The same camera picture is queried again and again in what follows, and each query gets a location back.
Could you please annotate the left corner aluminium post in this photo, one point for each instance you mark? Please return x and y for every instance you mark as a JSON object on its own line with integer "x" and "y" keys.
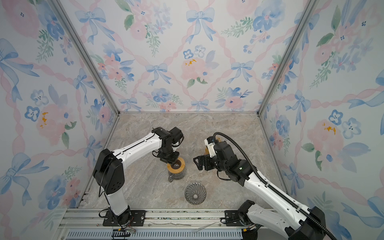
{"x": 64, "y": 19}

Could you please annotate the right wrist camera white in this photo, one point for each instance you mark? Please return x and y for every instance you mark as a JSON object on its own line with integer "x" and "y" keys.
{"x": 210, "y": 144}

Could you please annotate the corner aluminium post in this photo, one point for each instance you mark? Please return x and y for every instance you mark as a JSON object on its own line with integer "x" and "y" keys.
{"x": 291, "y": 47}
{"x": 64, "y": 19}

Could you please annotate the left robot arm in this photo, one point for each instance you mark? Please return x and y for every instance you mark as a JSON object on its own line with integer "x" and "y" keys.
{"x": 109, "y": 171}

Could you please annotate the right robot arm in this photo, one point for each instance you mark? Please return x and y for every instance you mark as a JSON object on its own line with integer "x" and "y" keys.
{"x": 289, "y": 218}

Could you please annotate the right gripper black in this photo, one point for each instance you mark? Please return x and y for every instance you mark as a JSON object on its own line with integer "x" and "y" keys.
{"x": 207, "y": 159}

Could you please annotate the grey glass carafe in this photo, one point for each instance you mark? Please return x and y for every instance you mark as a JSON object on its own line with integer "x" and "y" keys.
{"x": 175, "y": 175}

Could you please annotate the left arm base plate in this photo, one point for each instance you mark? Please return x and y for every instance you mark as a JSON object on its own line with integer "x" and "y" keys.
{"x": 132, "y": 218}

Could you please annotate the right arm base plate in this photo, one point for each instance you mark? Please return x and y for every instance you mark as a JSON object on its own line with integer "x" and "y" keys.
{"x": 236, "y": 218}

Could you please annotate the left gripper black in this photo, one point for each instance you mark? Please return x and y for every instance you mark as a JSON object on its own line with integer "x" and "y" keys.
{"x": 164, "y": 159}

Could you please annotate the aluminium front rail frame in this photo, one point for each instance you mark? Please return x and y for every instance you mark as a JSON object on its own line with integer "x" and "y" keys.
{"x": 160, "y": 224}

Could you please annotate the grey glass dripper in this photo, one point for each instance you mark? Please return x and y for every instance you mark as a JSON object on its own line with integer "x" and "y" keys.
{"x": 195, "y": 193}

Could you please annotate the right corner aluminium post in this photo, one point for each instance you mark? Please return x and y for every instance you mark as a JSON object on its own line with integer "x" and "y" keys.
{"x": 291, "y": 47}

